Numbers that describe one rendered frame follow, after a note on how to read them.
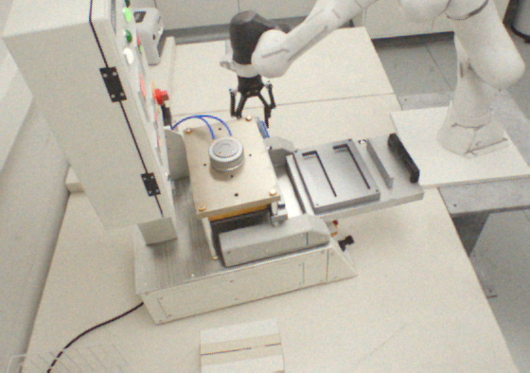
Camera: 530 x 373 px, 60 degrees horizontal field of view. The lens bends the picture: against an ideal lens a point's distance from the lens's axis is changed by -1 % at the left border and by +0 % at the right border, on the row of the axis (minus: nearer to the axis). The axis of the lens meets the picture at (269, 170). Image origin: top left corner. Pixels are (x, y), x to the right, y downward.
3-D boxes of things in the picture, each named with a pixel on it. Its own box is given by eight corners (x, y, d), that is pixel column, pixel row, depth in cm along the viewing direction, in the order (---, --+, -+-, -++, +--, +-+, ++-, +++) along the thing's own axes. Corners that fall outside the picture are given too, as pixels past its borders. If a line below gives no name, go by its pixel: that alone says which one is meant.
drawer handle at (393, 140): (411, 183, 115) (414, 172, 112) (386, 143, 125) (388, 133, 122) (418, 182, 115) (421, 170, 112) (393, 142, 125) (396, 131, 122)
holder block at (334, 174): (314, 214, 110) (314, 207, 108) (292, 156, 123) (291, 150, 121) (379, 199, 112) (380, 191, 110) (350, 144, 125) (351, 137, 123)
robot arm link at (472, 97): (467, 79, 151) (487, 9, 133) (495, 115, 139) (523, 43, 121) (434, 84, 150) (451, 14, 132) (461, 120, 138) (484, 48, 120)
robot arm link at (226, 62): (265, 61, 131) (267, 77, 135) (255, 38, 140) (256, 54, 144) (222, 69, 130) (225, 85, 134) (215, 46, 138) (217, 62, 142)
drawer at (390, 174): (309, 228, 112) (309, 208, 106) (286, 165, 127) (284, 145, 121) (422, 202, 115) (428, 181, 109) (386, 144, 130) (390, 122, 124)
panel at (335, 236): (355, 269, 123) (328, 239, 110) (320, 187, 144) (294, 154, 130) (362, 266, 123) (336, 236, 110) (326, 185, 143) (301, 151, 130)
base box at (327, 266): (156, 327, 116) (138, 293, 104) (148, 213, 141) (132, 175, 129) (357, 276, 122) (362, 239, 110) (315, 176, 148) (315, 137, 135)
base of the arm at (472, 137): (488, 114, 160) (501, 81, 150) (517, 150, 147) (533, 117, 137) (427, 124, 158) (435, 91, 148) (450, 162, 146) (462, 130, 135)
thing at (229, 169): (174, 245, 100) (161, 208, 91) (164, 150, 121) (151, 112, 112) (282, 221, 103) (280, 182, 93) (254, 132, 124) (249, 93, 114)
